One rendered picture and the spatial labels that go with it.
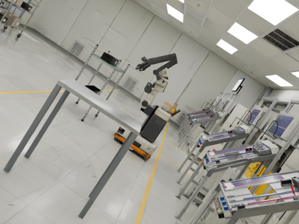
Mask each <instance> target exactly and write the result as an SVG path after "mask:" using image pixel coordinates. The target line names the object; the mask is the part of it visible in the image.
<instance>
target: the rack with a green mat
mask: <svg viewBox="0 0 299 224"><path fill-rule="evenodd" d="M97 47H98V45H96V46H95V48H94V49H93V51H92V52H91V54H90V55H89V57H88V59H87V60H86V62H85V64H84V65H83V67H82V68H81V70H80V71H79V73H78V75H77V76H76V78H75V80H76V81H77V79H78V78H79V76H80V74H81V73H82V71H83V70H84V68H85V67H86V65H87V63H88V62H89V60H90V58H91V57H92V56H94V57H95V58H97V59H98V60H100V61H101V64H100V65H99V67H98V68H97V70H96V71H95V73H94V75H93V76H92V78H91V80H90V81H89V82H88V84H87V85H90V83H91V82H92V80H93V78H94V77H95V75H96V74H97V72H98V70H99V69H100V67H101V66H102V64H103V63H104V64H106V65H107V66H109V67H110V68H112V69H113V71H112V73H111V74H110V76H109V77H108V79H107V81H106V82H105V84H104V85H103V87H102V88H101V90H100V92H99V93H98V95H99V96H100V94H101V93H102V91H103V90H104V88H105V86H106V85H107V83H108V82H109V80H110V79H111V77H112V75H113V74H114V72H115V71H117V72H122V75H121V76H120V78H119V80H118V81H117V83H116V84H115V86H114V87H113V89H112V91H111V92H110V94H109V95H108V97H107V98H106V100H108V99H109V97H110V96H111V94H112V92H113V91H114V89H115V88H116V86H117V85H118V83H119V82H120V80H121V78H122V77H123V75H124V74H125V72H126V71H127V69H128V67H129V66H130V64H128V65H127V67H126V69H125V70H124V71H123V70H122V69H120V68H119V67H118V66H119V64H120V63H121V60H119V62H118V63H117V65H116V66H113V65H111V64H109V63H107V62H106V61H104V60H103V59H101V56H98V55H96V54H94V52H95V51H96V49H97ZM79 101H80V98H78V100H77V102H76V104H78V102H79ZM91 108H92V106H90V107H89V109H88V111H87V112H86V114H85V115H84V117H83V118H82V119H81V121H82V122H83V121H84V119H85V118H86V116H87V115H88V113H89V111H90V110H91ZM99 113H100V111H98V112H97V114H96V115H95V116H96V117H97V116H98V114H99Z"/></svg>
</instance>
